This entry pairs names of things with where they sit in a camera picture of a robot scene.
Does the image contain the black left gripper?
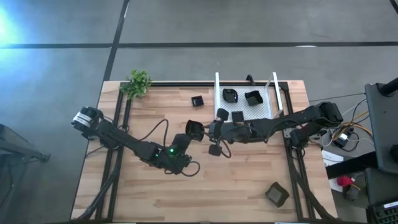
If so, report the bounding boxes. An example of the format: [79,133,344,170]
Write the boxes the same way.
[164,133,194,175]

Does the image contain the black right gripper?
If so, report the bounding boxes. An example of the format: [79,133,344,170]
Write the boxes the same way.
[202,108,230,157]

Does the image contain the black rounded mini plate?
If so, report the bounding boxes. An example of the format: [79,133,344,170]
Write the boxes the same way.
[185,119,206,142]
[222,88,239,104]

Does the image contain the black small square mini plate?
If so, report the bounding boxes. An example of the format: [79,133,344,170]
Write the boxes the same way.
[190,95,205,108]
[231,111,245,124]

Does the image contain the black large square mini plate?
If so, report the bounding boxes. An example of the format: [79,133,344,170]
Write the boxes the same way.
[264,182,290,208]
[244,90,264,107]

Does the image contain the white perforated dish rack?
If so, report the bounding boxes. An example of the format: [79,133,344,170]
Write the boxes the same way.
[213,71,284,124]

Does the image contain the green plant in white pot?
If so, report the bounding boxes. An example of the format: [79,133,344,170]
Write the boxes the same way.
[119,69,153,101]

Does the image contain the white paper sheets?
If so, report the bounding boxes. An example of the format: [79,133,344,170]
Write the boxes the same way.
[321,149,345,167]

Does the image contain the red object on floor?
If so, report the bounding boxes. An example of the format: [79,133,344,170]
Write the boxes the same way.
[337,175,354,188]

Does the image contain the dark grey floor stand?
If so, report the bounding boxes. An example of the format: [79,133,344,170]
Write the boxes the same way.
[0,123,51,166]

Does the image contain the dark grey side desk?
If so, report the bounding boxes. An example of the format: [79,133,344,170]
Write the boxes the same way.
[364,81,398,175]

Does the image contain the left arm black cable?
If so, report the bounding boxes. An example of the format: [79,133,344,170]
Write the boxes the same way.
[136,118,201,178]

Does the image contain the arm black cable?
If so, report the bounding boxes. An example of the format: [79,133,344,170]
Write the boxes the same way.
[136,118,201,178]
[217,138,233,159]

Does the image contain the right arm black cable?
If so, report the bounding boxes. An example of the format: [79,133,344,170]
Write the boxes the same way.
[217,138,233,159]

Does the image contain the black aluminium table frame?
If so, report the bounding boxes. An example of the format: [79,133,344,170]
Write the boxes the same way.
[70,81,338,224]

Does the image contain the yellow cable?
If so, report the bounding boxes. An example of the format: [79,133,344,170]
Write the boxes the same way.
[341,110,374,141]

